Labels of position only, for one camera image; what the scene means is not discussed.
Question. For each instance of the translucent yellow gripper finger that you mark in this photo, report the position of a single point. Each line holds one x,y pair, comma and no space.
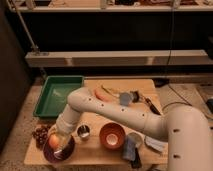
63,144

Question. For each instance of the yellow red apple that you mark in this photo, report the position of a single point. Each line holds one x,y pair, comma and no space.
53,141

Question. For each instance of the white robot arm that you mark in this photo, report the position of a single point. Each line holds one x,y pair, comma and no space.
185,128

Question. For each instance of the purple bowl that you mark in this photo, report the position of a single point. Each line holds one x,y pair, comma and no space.
48,151

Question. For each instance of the orange bowl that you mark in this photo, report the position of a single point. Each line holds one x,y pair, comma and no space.
112,136

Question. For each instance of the bunch of dark grapes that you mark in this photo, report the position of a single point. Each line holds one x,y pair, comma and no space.
40,135

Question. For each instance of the small metal cup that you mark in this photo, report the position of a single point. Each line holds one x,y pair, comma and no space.
83,132

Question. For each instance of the wooden table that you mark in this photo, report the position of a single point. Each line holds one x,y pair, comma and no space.
91,152

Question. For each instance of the green plastic tray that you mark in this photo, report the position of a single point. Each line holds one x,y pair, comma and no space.
53,96

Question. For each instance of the orange carrot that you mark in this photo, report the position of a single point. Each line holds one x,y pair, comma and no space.
99,95

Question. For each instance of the blue sponge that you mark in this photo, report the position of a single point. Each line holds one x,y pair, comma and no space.
129,149

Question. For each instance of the yellow peeler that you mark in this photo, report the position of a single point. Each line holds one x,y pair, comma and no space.
111,91

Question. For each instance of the white mug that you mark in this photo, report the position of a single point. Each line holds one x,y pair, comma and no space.
136,138

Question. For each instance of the blue round scrubber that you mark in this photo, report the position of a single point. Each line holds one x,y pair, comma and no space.
125,99

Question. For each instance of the light blue cloth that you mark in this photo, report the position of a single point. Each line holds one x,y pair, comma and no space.
155,144

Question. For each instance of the lower wooden shelf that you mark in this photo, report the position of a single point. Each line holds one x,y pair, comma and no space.
118,58

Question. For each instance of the black handled brush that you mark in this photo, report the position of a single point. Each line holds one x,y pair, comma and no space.
139,97

